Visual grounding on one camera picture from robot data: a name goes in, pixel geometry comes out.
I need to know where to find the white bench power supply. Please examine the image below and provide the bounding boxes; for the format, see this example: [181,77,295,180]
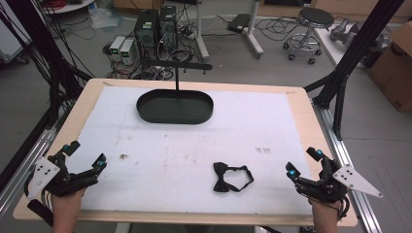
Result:
[109,35,126,63]
[119,38,136,66]

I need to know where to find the round black rolling stool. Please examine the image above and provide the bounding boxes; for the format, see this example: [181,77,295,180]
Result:
[282,7,335,65]

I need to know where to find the flat black box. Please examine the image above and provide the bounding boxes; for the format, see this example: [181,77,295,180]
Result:
[226,13,252,34]

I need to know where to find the black bow tie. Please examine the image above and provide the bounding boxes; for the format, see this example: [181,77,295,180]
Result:
[212,161,256,194]

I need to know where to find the computer towers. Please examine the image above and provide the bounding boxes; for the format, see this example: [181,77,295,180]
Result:
[102,6,234,82]

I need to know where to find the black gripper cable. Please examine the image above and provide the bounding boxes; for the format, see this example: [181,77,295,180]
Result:
[336,193,352,221]

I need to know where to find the white desk leg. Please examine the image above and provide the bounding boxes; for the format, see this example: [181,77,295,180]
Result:
[193,0,211,61]
[243,0,265,60]

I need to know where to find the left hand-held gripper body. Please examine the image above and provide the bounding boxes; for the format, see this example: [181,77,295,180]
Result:
[24,151,100,227]

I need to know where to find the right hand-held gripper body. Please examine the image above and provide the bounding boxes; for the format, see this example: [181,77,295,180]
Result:
[294,157,384,205]

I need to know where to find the person's right hand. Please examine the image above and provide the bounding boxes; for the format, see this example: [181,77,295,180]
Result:
[310,196,345,233]

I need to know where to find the large black computer tower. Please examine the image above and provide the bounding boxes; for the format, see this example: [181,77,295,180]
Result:
[133,9,160,61]

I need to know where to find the white table mat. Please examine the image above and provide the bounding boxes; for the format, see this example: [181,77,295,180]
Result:
[65,84,315,217]

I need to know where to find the person's left hand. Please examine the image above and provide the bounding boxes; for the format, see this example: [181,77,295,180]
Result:
[51,186,87,233]

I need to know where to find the brown cardboard box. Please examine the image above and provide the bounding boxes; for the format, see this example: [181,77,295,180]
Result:
[366,20,412,114]

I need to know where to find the aluminium rail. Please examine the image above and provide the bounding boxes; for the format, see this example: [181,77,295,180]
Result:
[311,98,384,233]
[0,108,72,221]

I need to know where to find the black metal frame stand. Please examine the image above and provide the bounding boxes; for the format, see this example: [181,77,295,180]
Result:
[0,0,94,131]
[303,0,406,142]

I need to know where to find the clear plastic bag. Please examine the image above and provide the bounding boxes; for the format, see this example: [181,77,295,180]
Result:
[87,7,124,31]

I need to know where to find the grey equipment case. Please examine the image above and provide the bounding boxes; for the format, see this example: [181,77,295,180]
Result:
[0,18,31,64]

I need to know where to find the white round table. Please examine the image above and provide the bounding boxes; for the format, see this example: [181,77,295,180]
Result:
[41,0,97,16]

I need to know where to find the slim black computer tower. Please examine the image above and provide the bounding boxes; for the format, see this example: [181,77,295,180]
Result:
[157,5,179,53]

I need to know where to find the black tray stand with bar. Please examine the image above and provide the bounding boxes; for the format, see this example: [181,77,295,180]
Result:
[135,59,215,125]

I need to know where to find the grey robot part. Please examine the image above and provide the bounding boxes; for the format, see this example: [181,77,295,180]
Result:
[329,17,361,49]

